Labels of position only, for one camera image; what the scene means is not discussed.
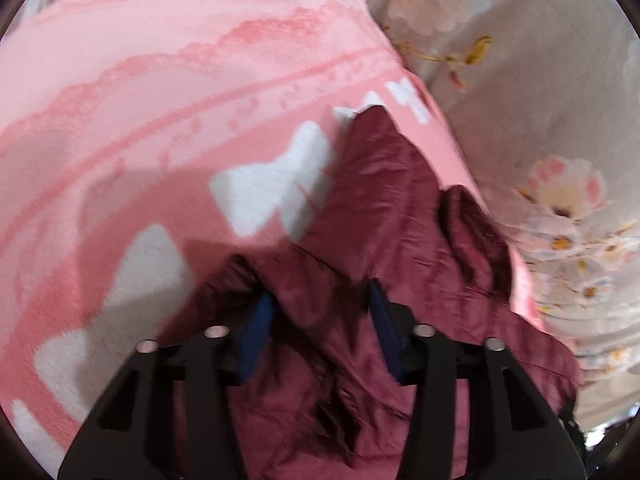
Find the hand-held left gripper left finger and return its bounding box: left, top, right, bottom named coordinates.
left=57, top=291, right=277, bottom=480

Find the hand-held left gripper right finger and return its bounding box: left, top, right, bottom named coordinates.
left=367, top=279, right=587, bottom=480

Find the maroon puffer jacket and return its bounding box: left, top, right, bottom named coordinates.
left=159, top=104, right=583, bottom=480

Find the pink printed blanket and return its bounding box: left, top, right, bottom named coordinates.
left=0, top=0, right=548, bottom=453

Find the floral bed sheet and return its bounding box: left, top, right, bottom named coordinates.
left=336, top=0, right=640, bottom=433

